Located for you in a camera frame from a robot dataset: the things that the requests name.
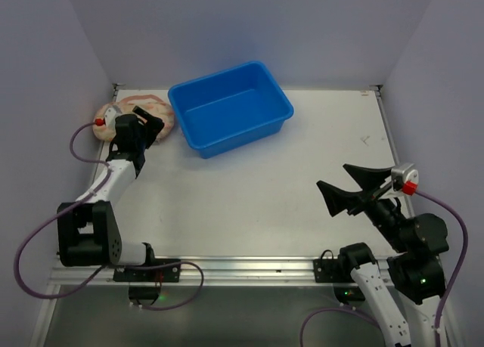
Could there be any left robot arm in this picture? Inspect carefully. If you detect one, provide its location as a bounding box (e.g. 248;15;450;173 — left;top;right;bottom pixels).
57;106;164;268

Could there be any aluminium mounting rail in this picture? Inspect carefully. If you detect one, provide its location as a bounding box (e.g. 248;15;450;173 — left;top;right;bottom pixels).
47;256;447;287

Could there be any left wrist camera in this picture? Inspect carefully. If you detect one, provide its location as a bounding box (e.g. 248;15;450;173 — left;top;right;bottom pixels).
94;105;122;128

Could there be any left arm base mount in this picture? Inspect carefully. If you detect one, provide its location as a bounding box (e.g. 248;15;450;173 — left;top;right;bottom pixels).
113;259;181;308

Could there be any floral mesh laundry bag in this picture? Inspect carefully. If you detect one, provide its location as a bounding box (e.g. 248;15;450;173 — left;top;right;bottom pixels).
95;94;175;143

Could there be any blue plastic bin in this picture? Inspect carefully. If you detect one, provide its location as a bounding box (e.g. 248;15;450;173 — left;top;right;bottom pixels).
168;61;294;159

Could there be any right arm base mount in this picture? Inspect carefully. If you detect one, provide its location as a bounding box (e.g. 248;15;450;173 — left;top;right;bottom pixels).
312;249;365;307

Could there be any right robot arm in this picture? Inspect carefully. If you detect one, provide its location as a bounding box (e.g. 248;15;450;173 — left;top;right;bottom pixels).
317;163;449;346

